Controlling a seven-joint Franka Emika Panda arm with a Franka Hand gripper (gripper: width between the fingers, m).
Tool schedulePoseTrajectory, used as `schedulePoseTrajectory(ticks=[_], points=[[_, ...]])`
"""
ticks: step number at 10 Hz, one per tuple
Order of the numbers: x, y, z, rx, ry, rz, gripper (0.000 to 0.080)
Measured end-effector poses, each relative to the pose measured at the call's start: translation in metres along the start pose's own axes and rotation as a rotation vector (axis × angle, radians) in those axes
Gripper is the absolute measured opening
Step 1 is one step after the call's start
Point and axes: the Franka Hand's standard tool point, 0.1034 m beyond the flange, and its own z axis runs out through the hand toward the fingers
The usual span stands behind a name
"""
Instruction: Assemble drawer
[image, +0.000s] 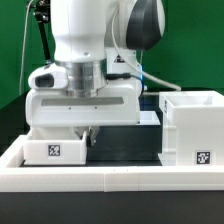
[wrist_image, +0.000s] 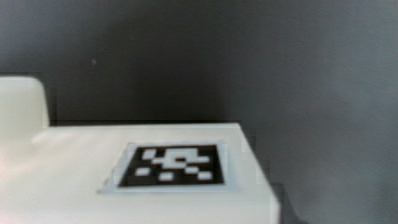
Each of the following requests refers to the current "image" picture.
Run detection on white marker tag plate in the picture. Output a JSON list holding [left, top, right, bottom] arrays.
[[139, 111, 160, 125]]

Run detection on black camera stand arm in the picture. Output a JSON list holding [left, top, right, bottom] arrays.
[[34, 0, 51, 64]]

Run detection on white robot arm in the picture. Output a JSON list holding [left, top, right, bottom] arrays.
[[26, 0, 165, 143]]

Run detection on white U-shaped border frame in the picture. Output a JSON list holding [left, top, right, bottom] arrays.
[[0, 136, 224, 192]]

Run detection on white front drawer tray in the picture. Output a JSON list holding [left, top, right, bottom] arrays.
[[23, 128, 87, 165]]

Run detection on white hanging cable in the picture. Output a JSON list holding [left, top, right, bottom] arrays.
[[18, 0, 36, 96]]

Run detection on white drawer cabinet box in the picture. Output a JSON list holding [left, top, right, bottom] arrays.
[[158, 91, 224, 166]]

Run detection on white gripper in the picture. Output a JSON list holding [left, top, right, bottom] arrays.
[[25, 63, 141, 147]]

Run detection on black cables at base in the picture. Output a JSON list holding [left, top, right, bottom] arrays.
[[105, 72, 132, 81]]

